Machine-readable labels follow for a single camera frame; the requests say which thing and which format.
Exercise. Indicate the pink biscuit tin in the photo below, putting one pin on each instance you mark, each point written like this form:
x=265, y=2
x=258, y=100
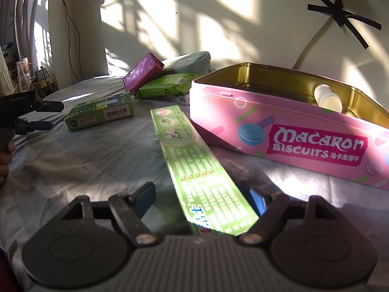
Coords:
x=304, y=127

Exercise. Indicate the light blue zip pouch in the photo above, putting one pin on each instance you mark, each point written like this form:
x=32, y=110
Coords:
x=188, y=60

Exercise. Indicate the magenta coin purse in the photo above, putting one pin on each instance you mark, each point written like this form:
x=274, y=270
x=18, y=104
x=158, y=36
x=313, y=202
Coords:
x=142, y=73

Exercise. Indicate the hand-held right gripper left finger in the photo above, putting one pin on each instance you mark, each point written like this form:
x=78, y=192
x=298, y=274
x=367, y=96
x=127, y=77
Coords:
x=145, y=199

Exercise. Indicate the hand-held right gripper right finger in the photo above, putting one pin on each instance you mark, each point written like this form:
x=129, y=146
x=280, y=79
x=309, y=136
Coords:
x=256, y=199

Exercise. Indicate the white plastic bottle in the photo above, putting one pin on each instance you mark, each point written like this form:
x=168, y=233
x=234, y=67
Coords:
x=328, y=99

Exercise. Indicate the yellowish power strip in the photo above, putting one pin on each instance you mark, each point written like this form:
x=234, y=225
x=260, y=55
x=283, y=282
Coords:
x=44, y=84

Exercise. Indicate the black tape cross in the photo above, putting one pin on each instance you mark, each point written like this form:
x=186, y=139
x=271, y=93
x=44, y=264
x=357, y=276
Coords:
x=339, y=7

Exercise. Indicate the teal patterned tissue pack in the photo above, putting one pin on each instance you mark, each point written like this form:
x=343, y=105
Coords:
x=182, y=99

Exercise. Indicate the black plug adapter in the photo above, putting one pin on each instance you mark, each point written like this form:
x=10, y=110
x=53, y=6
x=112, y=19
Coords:
x=42, y=73

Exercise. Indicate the beige hanging cloth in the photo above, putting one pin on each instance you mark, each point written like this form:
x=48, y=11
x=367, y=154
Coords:
x=4, y=73

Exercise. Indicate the person's left hand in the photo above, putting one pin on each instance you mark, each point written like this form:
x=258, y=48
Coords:
x=4, y=165

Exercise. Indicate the long green toothpaste box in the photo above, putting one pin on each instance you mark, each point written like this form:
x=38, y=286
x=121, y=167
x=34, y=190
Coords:
x=200, y=170

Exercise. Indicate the sheer window curtain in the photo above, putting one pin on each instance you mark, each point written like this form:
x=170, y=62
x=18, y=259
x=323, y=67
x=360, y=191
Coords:
x=24, y=12

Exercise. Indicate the small green barcoded box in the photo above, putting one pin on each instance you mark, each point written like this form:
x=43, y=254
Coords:
x=91, y=115

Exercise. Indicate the green wet wipes pack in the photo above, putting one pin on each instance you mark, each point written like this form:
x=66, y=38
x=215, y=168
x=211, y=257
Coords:
x=164, y=86

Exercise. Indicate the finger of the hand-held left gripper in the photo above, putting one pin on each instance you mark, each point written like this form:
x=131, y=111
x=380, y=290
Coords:
x=38, y=125
x=50, y=105

